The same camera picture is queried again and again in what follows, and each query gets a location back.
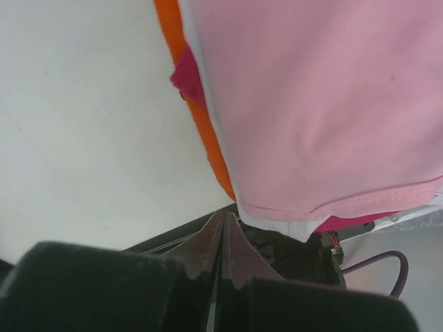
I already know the magenta t shirt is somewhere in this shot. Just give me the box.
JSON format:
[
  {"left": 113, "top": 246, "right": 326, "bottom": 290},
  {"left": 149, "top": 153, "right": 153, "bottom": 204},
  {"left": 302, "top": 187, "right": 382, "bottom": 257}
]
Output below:
[{"left": 170, "top": 46, "right": 394, "bottom": 240}]

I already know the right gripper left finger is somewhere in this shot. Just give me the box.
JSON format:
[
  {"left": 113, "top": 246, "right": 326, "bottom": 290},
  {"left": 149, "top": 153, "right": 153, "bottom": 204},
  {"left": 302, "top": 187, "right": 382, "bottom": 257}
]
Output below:
[{"left": 1, "top": 212, "right": 224, "bottom": 331}]

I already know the orange t shirt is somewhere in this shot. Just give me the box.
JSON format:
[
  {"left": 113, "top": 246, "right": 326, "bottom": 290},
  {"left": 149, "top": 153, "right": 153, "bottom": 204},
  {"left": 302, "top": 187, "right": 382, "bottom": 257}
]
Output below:
[{"left": 154, "top": 0, "right": 236, "bottom": 201}]

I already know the white t shirt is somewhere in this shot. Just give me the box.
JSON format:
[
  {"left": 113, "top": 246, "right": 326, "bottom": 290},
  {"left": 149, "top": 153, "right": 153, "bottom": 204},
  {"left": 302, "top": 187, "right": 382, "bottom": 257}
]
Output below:
[{"left": 178, "top": 0, "right": 443, "bottom": 243}]

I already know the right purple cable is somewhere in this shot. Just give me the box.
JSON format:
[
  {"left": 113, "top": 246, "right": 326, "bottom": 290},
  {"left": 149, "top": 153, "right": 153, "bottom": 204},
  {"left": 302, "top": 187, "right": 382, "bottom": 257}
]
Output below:
[{"left": 341, "top": 250, "right": 409, "bottom": 297}]

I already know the pink t shirt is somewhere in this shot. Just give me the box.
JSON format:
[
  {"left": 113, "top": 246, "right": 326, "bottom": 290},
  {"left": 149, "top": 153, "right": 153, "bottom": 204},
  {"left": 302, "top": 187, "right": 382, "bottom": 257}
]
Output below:
[{"left": 179, "top": 0, "right": 443, "bottom": 223}]

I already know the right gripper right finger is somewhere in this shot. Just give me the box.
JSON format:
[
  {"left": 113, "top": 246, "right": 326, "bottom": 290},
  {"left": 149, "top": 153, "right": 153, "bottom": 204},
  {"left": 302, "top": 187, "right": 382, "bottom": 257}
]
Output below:
[{"left": 215, "top": 212, "right": 418, "bottom": 331}]

